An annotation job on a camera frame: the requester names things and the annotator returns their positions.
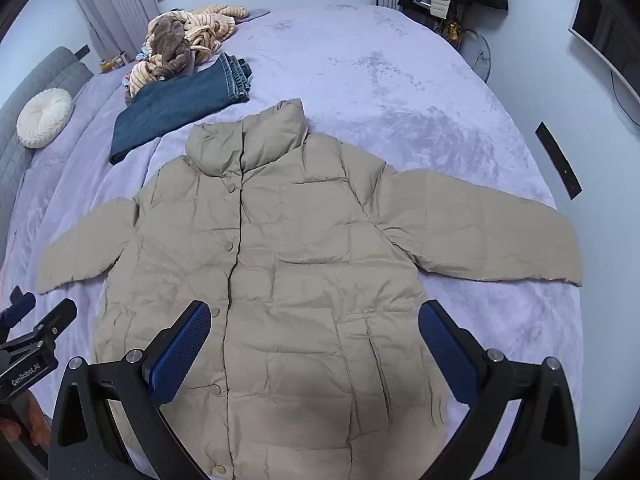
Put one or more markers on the round white cushion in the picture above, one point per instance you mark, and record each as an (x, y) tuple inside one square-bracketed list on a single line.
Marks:
[(45, 117)]

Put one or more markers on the yellow bedside items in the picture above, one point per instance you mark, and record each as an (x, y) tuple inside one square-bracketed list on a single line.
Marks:
[(112, 62)]

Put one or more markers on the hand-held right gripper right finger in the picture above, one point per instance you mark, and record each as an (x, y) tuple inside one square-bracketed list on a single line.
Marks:
[(447, 350)]

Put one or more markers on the black wall strip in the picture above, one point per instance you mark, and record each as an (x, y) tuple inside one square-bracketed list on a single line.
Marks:
[(557, 160)]

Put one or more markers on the lavender fleece blanket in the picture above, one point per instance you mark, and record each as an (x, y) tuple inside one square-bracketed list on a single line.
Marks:
[(375, 85)]

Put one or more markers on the standing fan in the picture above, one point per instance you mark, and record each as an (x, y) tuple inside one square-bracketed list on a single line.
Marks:
[(477, 55)]

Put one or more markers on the brown plush garment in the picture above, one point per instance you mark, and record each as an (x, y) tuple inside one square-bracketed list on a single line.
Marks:
[(170, 40)]

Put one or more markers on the wall television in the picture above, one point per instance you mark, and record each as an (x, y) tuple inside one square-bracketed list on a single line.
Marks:
[(600, 25)]

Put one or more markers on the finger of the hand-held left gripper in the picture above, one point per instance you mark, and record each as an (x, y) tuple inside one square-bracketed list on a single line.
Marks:
[(17, 312), (57, 320)]

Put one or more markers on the beige puffer jacket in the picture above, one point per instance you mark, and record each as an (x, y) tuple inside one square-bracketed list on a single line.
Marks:
[(300, 260)]

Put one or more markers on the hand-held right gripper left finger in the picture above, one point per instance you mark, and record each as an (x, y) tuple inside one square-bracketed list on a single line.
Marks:
[(182, 350)]

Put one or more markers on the blue denim jeans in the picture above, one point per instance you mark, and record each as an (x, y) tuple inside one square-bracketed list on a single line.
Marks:
[(170, 110)]

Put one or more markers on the person's left hand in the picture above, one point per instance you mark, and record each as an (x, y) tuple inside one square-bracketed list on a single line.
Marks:
[(37, 425)]

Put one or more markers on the grey padded headboard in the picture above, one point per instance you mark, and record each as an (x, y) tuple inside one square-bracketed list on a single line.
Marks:
[(55, 67)]

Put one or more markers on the tan striped garment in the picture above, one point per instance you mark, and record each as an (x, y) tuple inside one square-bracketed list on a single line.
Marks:
[(210, 25)]

